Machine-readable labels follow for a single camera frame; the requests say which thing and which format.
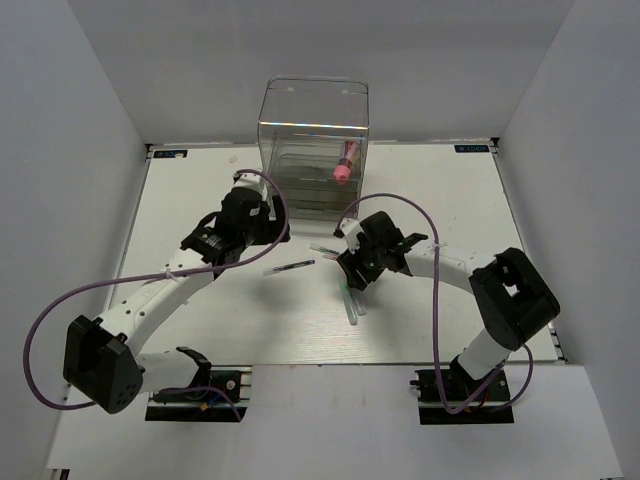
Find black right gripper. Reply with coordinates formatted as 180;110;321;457
338;232;387;291

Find orange capped highlighter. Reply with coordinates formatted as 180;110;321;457
351;289;367;316

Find pink glue stick tube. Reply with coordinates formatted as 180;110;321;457
333;141;359;185

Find clear organizer top lid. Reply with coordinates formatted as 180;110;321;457
257;75;370;146

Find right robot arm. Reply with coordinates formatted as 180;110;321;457
334;211;560;399

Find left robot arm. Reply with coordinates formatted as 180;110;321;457
63;187;290;414

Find purple pen refill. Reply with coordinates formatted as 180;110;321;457
263;259;316;277

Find green clear pen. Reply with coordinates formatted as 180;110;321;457
309;244;340;257

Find green capped highlighter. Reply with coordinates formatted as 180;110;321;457
340;282;358;326

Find left corner blue label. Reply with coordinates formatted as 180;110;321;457
153;149;188;159

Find corner blue label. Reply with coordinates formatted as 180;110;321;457
153;149;188;159
454;144;490;153

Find clear acrylic drawer organizer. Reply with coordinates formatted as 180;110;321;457
256;75;371;222

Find right corner blue label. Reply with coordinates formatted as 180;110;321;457
454;144;490;153

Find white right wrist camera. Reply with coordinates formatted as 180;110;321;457
334;219;370;253

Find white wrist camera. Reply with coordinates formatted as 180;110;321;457
232;171;265;200
334;219;370;253

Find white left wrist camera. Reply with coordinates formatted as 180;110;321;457
232;171;265;200

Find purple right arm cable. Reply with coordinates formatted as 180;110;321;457
337;192;534;416

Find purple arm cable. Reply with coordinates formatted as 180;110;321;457
337;192;534;416
22;168;291;421

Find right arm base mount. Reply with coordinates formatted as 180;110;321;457
409;364;516;427

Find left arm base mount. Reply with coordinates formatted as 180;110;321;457
145;367;252;423

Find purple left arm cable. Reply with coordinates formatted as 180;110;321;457
22;168;291;421

